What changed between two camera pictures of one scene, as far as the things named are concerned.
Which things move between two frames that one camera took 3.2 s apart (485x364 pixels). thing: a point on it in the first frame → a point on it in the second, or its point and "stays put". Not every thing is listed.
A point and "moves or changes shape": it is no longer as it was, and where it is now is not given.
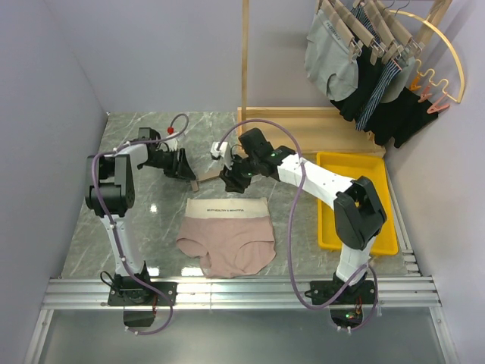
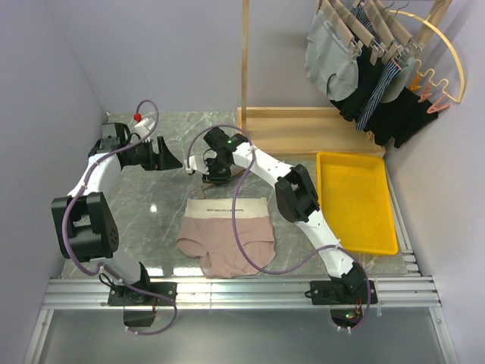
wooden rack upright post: x=245 y=61 stays put
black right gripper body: x=242 y=170 → x=218 y=173
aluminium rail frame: x=412 y=292 stays put
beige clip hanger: x=202 y=175 moves or changes shape
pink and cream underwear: x=232 y=236 stays put
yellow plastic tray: x=374 y=167 stays put
